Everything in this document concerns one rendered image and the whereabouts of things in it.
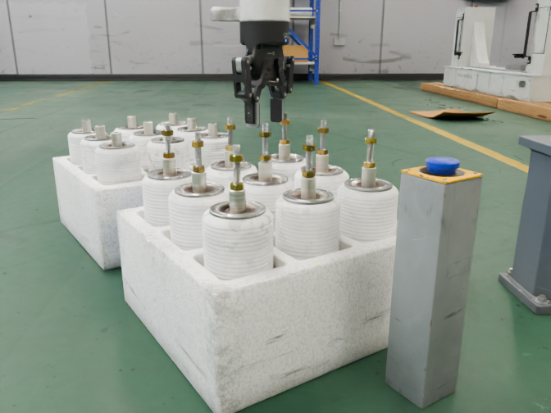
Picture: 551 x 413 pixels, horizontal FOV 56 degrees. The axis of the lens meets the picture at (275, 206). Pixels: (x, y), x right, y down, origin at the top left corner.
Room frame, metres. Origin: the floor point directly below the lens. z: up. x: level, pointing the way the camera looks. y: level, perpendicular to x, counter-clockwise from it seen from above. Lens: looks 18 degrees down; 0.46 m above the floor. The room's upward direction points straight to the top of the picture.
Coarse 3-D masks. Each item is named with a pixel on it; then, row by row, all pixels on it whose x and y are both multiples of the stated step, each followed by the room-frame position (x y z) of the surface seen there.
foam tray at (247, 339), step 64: (128, 256) 0.83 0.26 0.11; (192, 256) 0.67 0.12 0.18; (320, 256) 0.66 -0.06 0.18; (384, 256) 0.70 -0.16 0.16; (192, 320) 0.61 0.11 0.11; (256, 320) 0.58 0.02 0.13; (320, 320) 0.64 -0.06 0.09; (384, 320) 0.71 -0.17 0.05; (192, 384) 0.62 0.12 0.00; (256, 384) 0.58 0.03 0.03
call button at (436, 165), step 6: (426, 162) 0.62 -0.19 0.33; (432, 162) 0.61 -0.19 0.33; (438, 162) 0.60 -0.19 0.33; (444, 162) 0.60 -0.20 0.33; (450, 162) 0.60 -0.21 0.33; (456, 162) 0.60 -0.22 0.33; (432, 168) 0.61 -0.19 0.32; (438, 168) 0.60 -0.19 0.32; (444, 168) 0.60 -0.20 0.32; (450, 168) 0.60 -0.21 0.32; (456, 168) 0.60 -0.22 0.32; (444, 174) 0.60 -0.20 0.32
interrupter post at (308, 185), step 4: (304, 180) 0.71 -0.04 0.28; (308, 180) 0.71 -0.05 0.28; (312, 180) 0.71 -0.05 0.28; (304, 184) 0.71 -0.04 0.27; (308, 184) 0.71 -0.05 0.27; (312, 184) 0.71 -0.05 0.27; (304, 188) 0.71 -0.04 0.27; (308, 188) 0.71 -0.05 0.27; (312, 188) 0.71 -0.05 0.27; (304, 192) 0.71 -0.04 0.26; (308, 192) 0.71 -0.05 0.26; (312, 192) 0.71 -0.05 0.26; (304, 196) 0.71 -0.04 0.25; (308, 196) 0.71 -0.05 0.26; (312, 196) 0.71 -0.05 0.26
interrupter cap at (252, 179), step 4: (244, 176) 0.83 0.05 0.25; (248, 176) 0.83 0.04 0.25; (252, 176) 0.83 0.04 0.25; (256, 176) 0.83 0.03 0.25; (272, 176) 0.84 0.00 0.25; (276, 176) 0.83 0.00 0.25; (280, 176) 0.83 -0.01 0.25; (284, 176) 0.83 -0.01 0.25; (244, 180) 0.80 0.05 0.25; (248, 180) 0.81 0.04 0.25; (252, 180) 0.80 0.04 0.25; (256, 180) 0.82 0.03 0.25; (272, 180) 0.82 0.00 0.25; (276, 180) 0.81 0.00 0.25; (280, 180) 0.81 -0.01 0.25; (284, 180) 0.80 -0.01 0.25; (288, 180) 0.81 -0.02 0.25; (252, 184) 0.79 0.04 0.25; (256, 184) 0.78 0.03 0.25; (260, 184) 0.78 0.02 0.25; (264, 184) 0.78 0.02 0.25; (268, 184) 0.78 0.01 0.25; (272, 184) 0.78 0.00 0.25; (276, 184) 0.79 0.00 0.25
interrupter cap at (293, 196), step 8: (288, 192) 0.74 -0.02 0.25; (296, 192) 0.74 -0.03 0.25; (320, 192) 0.74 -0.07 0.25; (328, 192) 0.73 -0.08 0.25; (288, 200) 0.70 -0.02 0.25; (296, 200) 0.69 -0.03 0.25; (304, 200) 0.69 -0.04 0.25; (312, 200) 0.69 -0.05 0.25; (320, 200) 0.70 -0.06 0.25; (328, 200) 0.69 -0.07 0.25
